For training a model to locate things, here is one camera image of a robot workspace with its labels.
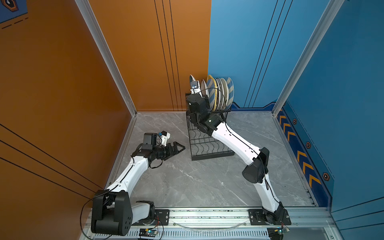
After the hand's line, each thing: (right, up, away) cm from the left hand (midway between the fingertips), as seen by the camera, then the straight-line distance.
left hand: (180, 149), depth 82 cm
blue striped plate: (+18, +35, +8) cm, 40 cm away
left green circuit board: (-14, -38, -12) cm, 42 cm away
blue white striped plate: (+30, +33, +5) cm, 44 cm away
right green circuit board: (+48, -36, -12) cm, 61 cm away
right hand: (+11, +30, -6) cm, 32 cm away
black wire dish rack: (+12, 0, +17) cm, 21 cm away
